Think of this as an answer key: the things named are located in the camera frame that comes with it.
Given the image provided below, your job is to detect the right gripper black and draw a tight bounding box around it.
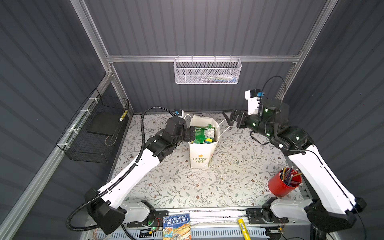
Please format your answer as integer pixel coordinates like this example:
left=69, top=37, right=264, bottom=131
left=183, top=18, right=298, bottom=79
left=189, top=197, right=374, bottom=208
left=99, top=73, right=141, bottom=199
left=220, top=108, right=271, bottom=141

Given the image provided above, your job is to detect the green snack bag front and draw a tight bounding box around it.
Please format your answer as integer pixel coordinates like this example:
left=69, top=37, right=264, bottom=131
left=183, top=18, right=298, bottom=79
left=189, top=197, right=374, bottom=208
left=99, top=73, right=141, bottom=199
left=193, top=125, right=216, bottom=144

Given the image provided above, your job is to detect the white paper bag floral print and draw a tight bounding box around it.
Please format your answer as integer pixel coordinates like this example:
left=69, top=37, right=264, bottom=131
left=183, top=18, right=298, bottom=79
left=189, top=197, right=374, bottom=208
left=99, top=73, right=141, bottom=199
left=189, top=115, right=229, bottom=169

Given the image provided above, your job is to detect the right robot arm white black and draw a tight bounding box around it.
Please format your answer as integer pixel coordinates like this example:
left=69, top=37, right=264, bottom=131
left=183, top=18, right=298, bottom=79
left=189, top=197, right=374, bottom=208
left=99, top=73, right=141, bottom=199
left=223, top=99, right=367, bottom=233

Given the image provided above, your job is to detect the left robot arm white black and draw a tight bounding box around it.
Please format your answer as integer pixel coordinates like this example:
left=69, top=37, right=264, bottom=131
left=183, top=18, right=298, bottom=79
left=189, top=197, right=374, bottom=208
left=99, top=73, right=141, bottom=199
left=86, top=116, right=195, bottom=235

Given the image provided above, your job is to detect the yellow item in black basket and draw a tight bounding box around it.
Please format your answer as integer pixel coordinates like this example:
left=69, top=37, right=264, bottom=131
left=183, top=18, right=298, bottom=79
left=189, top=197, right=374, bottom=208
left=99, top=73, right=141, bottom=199
left=120, top=110, right=128, bottom=122

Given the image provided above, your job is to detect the red pencil cup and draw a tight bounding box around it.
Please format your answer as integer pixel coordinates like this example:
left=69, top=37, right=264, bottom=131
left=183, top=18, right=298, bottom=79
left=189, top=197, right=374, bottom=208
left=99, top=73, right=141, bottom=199
left=268, top=167, right=303, bottom=197

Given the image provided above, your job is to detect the black pad in basket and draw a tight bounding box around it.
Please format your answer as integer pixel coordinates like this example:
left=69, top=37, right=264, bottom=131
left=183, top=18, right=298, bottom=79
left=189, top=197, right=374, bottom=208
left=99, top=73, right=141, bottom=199
left=87, top=113, right=123, bottom=137

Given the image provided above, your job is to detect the paperback book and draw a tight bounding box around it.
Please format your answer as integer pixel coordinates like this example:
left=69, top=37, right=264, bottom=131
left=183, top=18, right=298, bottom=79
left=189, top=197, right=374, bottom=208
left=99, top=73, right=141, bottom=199
left=163, top=214, right=192, bottom=240

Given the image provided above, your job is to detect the yellow marker tube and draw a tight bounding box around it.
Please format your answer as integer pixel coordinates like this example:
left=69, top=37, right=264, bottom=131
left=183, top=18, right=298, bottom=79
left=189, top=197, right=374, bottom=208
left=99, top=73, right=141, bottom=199
left=237, top=219, right=251, bottom=240

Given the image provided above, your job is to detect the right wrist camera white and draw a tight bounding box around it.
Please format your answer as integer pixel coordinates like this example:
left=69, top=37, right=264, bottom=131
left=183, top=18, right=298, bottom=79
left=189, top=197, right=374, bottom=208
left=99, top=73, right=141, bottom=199
left=245, top=89, right=264, bottom=115

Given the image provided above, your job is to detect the white wire mesh basket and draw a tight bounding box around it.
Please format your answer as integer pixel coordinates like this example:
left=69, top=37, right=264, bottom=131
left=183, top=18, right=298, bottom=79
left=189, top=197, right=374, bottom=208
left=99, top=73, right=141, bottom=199
left=173, top=58, right=242, bottom=85

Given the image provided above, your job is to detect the black wire basket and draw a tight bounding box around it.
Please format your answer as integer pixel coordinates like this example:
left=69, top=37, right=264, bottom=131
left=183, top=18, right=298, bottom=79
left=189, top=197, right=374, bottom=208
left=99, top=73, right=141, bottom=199
left=57, top=90, right=131, bottom=164

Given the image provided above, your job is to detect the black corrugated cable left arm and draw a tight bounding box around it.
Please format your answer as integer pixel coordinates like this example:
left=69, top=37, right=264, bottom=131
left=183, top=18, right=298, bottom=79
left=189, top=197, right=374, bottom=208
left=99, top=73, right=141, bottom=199
left=65, top=106, right=176, bottom=232

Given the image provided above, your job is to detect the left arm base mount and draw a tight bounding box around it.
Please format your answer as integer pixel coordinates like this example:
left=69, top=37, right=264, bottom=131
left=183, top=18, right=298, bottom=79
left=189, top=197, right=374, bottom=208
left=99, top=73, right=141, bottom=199
left=126, top=210, right=169, bottom=232

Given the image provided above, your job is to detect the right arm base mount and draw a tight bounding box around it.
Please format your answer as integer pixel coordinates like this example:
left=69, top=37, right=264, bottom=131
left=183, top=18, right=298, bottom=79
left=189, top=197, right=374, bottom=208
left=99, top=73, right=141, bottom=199
left=246, top=208, right=289, bottom=224

